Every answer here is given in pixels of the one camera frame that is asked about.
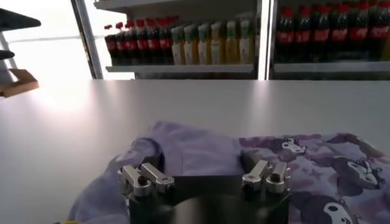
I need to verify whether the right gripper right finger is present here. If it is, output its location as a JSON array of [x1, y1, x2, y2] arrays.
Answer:
[[239, 149, 293, 195]]

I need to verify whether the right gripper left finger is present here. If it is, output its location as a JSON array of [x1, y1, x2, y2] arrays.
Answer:
[[117, 155, 176, 199]]

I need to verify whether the purple cartoon print garment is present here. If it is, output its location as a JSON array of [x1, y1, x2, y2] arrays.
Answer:
[[68, 121, 390, 224]]

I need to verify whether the grey metal shelf rack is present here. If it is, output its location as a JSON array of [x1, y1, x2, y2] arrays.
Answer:
[[268, 0, 390, 80], [93, 0, 263, 80]]

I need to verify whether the cola bottle red cap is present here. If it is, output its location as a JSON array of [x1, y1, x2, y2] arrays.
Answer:
[[294, 5, 313, 63], [348, 2, 369, 61], [312, 5, 332, 61], [330, 3, 350, 61], [115, 21, 128, 65], [124, 20, 138, 65], [367, 1, 390, 61], [275, 6, 296, 63], [104, 24, 118, 65], [135, 18, 150, 65], [146, 18, 161, 65], [158, 17, 174, 65]]

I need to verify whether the open brown cardboard box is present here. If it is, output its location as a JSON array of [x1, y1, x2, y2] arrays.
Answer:
[[0, 68, 40, 98]]

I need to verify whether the dark slim window post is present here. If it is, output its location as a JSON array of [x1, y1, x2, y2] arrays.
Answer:
[[70, 0, 104, 80]]

